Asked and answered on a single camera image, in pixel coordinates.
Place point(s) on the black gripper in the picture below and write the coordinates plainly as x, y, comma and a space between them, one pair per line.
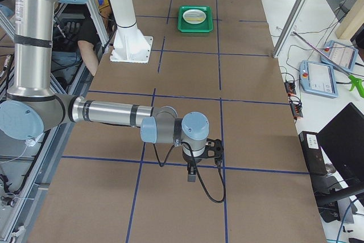
190, 160

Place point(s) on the yellow plastic spoon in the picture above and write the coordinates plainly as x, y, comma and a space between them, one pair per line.
194, 20

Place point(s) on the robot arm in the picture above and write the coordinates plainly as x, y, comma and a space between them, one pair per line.
32, 108

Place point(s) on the white round plate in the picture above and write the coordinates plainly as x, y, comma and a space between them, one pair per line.
193, 13

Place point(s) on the green plastic tray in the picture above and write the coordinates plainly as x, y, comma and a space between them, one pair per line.
204, 27

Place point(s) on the brown paper table cover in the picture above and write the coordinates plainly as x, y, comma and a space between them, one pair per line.
111, 187

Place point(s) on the black computer box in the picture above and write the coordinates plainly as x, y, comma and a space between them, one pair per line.
312, 153

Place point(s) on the small orange electronics board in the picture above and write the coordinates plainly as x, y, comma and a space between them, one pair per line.
290, 87

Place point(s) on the person in black shirt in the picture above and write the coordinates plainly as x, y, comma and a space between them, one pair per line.
86, 38

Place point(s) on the near blue teach pendant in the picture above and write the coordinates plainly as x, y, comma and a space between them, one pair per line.
318, 78

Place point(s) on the blue teach pendant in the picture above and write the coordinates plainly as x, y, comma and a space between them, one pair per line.
318, 78
341, 54

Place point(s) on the black monitor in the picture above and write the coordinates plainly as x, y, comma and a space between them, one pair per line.
342, 141

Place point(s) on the far blue teach pendant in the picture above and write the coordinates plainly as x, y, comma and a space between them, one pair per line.
341, 54

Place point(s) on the reacher grabber tool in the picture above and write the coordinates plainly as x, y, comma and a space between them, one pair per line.
355, 82

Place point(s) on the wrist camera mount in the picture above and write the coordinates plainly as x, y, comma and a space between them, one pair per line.
214, 149

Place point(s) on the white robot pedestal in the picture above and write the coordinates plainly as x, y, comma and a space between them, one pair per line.
130, 45

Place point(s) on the aluminium frame post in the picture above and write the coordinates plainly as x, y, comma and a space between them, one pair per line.
288, 27

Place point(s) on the aluminium frame rack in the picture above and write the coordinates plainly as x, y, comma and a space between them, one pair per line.
21, 159

